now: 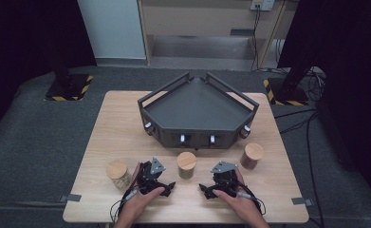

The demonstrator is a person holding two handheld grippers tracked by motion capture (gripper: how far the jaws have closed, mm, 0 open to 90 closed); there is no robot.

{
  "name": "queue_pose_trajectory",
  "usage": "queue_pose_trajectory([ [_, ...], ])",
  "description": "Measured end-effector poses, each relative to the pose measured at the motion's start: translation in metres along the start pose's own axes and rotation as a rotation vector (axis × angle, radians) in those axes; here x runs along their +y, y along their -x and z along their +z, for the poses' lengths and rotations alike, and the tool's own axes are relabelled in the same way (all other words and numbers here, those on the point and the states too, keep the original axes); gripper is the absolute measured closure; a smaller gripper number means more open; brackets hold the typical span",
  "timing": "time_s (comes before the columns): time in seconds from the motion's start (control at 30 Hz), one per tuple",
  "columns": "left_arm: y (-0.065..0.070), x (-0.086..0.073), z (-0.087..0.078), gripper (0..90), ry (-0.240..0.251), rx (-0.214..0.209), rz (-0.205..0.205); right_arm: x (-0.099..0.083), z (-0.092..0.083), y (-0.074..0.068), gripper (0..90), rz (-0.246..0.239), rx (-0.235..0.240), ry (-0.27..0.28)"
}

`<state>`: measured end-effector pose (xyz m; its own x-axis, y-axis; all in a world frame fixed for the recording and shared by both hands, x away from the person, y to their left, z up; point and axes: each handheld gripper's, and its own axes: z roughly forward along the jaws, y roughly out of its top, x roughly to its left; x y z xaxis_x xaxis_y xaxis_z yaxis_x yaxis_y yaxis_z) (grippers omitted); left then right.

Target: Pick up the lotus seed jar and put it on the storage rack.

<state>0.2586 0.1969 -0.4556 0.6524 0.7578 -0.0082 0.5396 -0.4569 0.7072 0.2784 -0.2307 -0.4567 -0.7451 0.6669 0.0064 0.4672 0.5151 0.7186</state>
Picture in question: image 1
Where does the jar of pale beans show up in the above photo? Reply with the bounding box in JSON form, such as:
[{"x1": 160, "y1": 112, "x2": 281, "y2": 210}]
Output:
[{"x1": 105, "y1": 159, "x2": 133, "y2": 190}]

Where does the left hand-held gripper cable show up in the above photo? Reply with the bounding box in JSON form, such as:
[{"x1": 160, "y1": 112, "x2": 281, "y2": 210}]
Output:
[{"x1": 109, "y1": 186, "x2": 143, "y2": 223}]

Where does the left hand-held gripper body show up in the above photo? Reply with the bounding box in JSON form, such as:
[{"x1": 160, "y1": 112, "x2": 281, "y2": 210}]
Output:
[{"x1": 137, "y1": 156, "x2": 167, "y2": 191}]

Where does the white panel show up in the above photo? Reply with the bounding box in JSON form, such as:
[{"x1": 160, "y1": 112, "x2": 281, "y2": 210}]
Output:
[{"x1": 77, "y1": 0, "x2": 147, "y2": 60}]

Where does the jar of reddish-brown contents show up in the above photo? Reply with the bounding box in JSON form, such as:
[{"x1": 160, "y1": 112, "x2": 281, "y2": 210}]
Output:
[{"x1": 239, "y1": 142, "x2": 266, "y2": 171}]

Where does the bundle of cables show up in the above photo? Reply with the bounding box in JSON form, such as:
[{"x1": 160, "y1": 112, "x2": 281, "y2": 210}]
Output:
[{"x1": 303, "y1": 66, "x2": 327, "y2": 103}]

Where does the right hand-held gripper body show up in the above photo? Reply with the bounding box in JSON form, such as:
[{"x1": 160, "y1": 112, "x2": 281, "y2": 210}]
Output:
[{"x1": 210, "y1": 161, "x2": 239, "y2": 198}]

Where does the grey strip on shelf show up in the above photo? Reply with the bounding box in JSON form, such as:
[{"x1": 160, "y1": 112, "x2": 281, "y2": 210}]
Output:
[{"x1": 230, "y1": 28, "x2": 255, "y2": 37}]

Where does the black socket cable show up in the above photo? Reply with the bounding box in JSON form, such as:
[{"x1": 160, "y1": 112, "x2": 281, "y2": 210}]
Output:
[{"x1": 250, "y1": 8, "x2": 262, "y2": 72}]

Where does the person's left hand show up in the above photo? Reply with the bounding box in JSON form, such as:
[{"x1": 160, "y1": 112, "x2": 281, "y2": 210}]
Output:
[{"x1": 117, "y1": 162, "x2": 166, "y2": 224}]

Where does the hand-held gripper cable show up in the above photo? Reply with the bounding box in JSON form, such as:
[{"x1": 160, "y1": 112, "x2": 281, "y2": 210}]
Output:
[
  {"x1": 109, "y1": 186, "x2": 143, "y2": 223},
  {"x1": 234, "y1": 180, "x2": 268, "y2": 217}
]

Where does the black stand with striped base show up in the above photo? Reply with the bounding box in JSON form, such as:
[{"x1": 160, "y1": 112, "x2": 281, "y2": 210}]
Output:
[
  {"x1": 263, "y1": 47, "x2": 310, "y2": 107},
  {"x1": 44, "y1": 47, "x2": 95, "y2": 103}
]

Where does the person's right hand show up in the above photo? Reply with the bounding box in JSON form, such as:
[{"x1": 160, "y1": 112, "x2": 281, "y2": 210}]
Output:
[{"x1": 213, "y1": 169, "x2": 267, "y2": 226}]

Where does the dark curtain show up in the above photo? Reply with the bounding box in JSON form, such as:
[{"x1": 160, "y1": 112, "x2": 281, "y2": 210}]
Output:
[
  {"x1": 277, "y1": 0, "x2": 371, "y2": 207},
  {"x1": 0, "y1": 0, "x2": 98, "y2": 143}
]

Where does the white wall socket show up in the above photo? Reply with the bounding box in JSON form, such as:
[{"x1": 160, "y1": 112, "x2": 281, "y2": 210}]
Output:
[{"x1": 250, "y1": 0, "x2": 276, "y2": 12}]

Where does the black corner rack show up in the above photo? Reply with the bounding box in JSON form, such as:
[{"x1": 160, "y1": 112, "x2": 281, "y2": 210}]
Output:
[{"x1": 137, "y1": 71, "x2": 260, "y2": 150}]

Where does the right hand-held gripper cable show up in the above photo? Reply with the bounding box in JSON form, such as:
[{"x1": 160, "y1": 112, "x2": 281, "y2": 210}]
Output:
[{"x1": 234, "y1": 180, "x2": 268, "y2": 217}]

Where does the grey table bracket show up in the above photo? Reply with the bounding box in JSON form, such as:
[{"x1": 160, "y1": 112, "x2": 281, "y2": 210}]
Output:
[
  {"x1": 291, "y1": 197, "x2": 314, "y2": 206},
  {"x1": 59, "y1": 193, "x2": 83, "y2": 203}
]

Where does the black floor cable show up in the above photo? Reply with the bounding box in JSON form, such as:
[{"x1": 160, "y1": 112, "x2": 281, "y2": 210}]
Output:
[{"x1": 273, "y1": 107, "x2": 325, "y2": 228}]

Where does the jar of olive contents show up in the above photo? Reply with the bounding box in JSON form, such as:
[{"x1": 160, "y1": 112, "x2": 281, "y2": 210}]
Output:
[{"x1": 176, "y1": 151, "x2": 197, "y2": 180}]

